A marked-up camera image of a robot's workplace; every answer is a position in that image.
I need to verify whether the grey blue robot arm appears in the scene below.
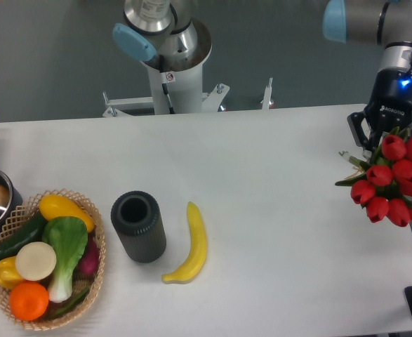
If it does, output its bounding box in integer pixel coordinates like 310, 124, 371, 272
112, 1, 412, 160

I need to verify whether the red tulip bouquet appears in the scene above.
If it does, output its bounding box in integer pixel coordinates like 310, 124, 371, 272
335, 128, 412, 227

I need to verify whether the yellow banana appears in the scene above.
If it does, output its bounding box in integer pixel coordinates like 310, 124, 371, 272
161, 201, 208, 284

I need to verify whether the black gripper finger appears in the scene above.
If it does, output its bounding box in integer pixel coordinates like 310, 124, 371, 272
347, 112, 380, 159

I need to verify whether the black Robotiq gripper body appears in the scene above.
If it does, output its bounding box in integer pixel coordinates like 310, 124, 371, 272
365, 69, 412, 138

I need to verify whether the green chili pepper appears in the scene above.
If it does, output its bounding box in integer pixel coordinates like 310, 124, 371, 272
47, 287, 90, 320

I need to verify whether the dark green cucumber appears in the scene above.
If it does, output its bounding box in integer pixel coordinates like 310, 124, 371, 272
0, 211, 48, 261

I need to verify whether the orange tangerine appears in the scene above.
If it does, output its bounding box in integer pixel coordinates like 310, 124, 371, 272
8, 282, 49, 321

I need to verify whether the dark grey ribbed vase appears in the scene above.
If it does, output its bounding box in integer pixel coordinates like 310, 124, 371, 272
110, 191, 166, 263

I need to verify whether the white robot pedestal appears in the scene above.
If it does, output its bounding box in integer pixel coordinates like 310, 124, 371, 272
102, 19, 275, 118

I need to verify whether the purple red onion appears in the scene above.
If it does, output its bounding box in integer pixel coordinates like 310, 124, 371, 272
77, 237, 100, 276

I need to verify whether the green bok choy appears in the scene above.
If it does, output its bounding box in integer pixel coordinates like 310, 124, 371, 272
42, 216, 88, 303

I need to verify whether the yellow bell pepper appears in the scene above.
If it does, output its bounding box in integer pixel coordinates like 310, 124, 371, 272
0, 256, 25, 289

